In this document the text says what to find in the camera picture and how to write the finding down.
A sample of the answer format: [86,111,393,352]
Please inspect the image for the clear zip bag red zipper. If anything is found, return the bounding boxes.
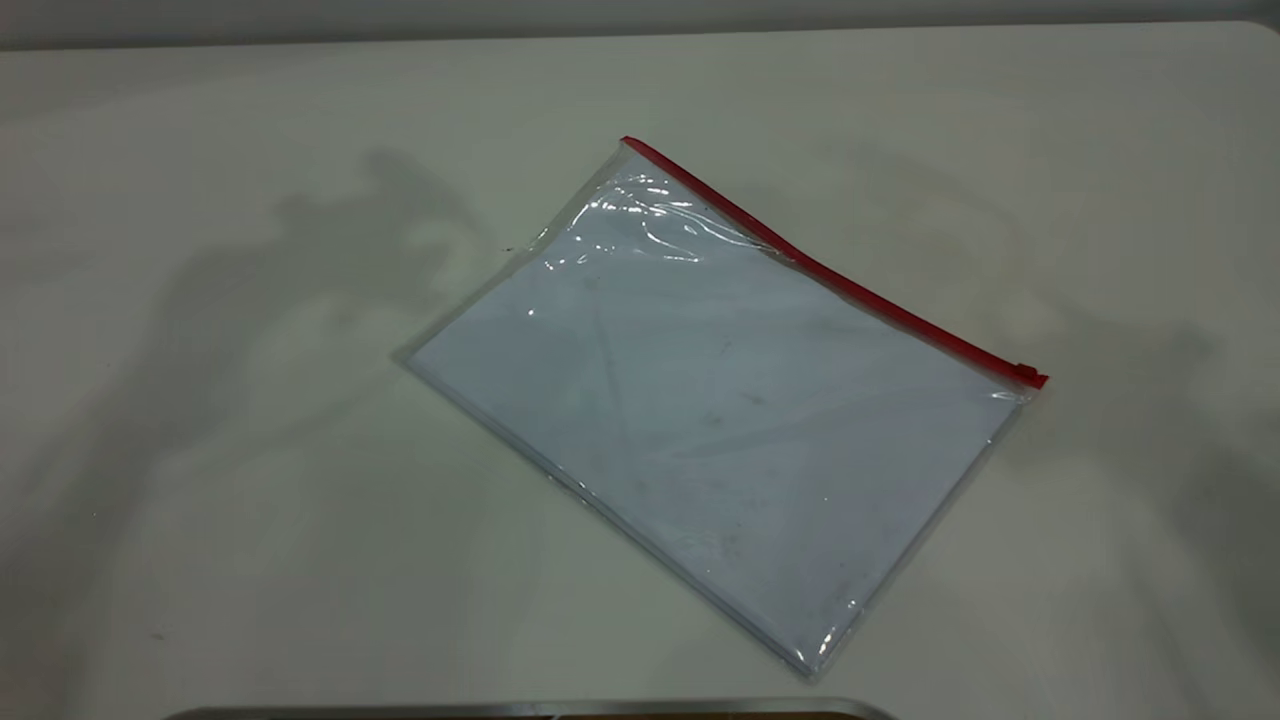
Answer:
[395,135,1049,683]

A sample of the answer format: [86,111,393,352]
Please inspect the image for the pale blue paper sheet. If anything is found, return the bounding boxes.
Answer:
[408,185,1023,673]

